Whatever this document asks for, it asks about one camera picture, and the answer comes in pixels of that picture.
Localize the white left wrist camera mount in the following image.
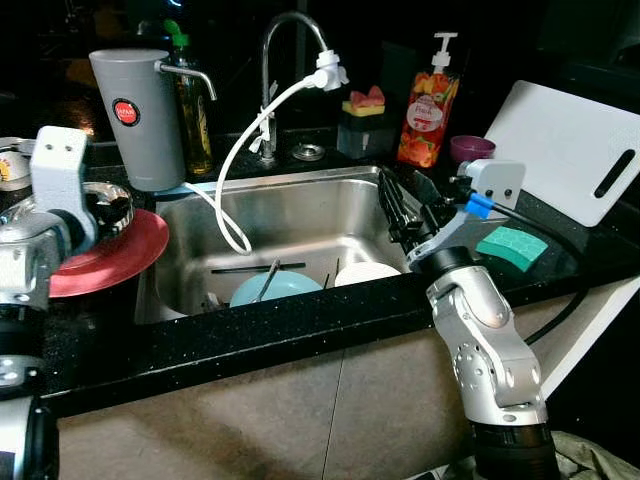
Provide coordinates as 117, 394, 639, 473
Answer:
29, 125, 100, 253

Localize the green sponge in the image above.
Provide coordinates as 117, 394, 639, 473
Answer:
474, 225, 550, 275

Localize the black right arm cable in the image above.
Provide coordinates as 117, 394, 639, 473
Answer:
468, 192, 593, 347

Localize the red plate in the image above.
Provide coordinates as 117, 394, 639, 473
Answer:
47, 207, 172, 299

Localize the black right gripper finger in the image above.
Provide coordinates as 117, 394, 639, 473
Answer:
377, 167, 415, 253
412, 171, 449, 223

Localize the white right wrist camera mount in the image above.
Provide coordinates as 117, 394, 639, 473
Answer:
407, 158, 528, 267

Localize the purple cup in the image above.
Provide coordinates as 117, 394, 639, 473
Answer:
448, 135, 498, 165

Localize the black sponge holder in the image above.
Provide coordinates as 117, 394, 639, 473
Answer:
336, 110, 394, 162

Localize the shiny steel bowl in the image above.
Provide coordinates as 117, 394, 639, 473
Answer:
80, 181, 136, 243

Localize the yellow and pink sponge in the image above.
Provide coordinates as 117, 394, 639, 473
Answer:
343, 86, 388, 118

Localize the green-capped amber liquid bottle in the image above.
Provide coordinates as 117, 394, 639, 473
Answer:
162, 20, 215, 179

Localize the round chrome counter cap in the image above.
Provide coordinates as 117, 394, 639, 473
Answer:
291, 142, 327, 163

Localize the metal utensil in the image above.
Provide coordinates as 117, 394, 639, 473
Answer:
260, 259, 283, 303

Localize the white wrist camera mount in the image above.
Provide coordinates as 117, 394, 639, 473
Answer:
407, 158, 528, 267
29, 125, 100, 253

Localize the white flexible hose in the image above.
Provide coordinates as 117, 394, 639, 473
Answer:
184, 50, 350, 256

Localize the grey water filter canister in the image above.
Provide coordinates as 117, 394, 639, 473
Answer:
88, 49, 219, 194

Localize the white cutting board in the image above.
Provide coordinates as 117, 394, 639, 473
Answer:
482, 80, 640, 228

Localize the stainless steel sink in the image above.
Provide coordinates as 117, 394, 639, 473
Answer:
134, 164, 493, 324

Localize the light blue plate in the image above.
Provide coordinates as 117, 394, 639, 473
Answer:
229, 270, 325, 308

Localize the orange pump soap bottle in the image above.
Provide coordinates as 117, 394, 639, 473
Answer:
396, 32, 462, 170

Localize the black chopstick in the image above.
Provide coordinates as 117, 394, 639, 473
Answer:
211, 262, 307, 274

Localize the white bowl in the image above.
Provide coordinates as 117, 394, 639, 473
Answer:
332, 261, 404, 290

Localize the chrome gooseneck faucet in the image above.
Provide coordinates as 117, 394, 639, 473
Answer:
259, 11, 332, 167

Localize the grey-green woven bag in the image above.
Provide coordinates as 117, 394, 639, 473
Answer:
544, 429, 640, 480

